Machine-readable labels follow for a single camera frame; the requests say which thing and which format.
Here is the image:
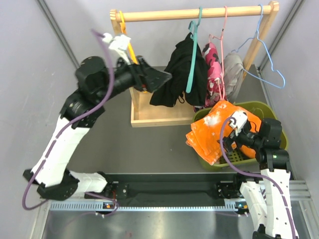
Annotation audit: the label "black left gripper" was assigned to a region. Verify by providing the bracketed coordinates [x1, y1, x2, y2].
[96, 52, 171, 103]

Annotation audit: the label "black trousers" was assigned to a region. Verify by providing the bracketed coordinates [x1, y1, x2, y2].
[150, 33, 208, 107]

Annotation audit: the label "orange white trousers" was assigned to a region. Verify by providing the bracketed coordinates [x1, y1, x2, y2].
[186, 101, 261, 165]

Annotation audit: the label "orange plastic hanger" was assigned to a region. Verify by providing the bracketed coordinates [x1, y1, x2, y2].
[119, 11, 138, 64]

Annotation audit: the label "teal plastic hanger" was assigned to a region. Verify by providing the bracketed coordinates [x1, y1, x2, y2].
[186, 7, 203, 93]

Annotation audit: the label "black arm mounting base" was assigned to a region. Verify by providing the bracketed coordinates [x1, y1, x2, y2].
[84, 181, 246, 201]

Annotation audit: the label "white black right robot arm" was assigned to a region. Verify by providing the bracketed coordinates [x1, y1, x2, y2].
[219, 116, 299, 239]

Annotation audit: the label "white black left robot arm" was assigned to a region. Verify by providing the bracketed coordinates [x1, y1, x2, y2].
[23, 56, 172, 201]

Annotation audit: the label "pink camouflage trousers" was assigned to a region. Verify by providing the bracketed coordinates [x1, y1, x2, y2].
[194, 42, 223, 112]

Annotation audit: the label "grey trousers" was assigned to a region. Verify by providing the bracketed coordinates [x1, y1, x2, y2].
[224, 53, 244, 103]

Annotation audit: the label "olive green plastic basket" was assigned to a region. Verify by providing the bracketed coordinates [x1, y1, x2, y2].
[193, 100, 290, 171]

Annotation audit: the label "wooden clothes rack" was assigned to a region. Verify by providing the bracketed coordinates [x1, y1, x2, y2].
[110, 1, 279, 127]

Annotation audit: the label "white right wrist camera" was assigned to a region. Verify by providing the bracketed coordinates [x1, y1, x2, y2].
[229, 111, 248, 136]

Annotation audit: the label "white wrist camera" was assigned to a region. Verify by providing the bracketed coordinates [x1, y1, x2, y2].
[229, 111, 248, 136]
[102, 33, 131, 65]

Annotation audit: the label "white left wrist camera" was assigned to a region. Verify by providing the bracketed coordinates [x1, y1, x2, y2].
[102, 33, 131, 65]

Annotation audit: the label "pink wire hanger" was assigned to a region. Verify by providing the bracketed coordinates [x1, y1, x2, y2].
[209, 6, 228, 100]

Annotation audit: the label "blue wire hanger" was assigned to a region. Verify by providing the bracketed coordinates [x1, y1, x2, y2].
[231, 4, 286, 90]

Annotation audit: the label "grey slotted cable duct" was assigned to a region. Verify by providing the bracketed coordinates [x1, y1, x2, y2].
[49, 200, 248, 212]

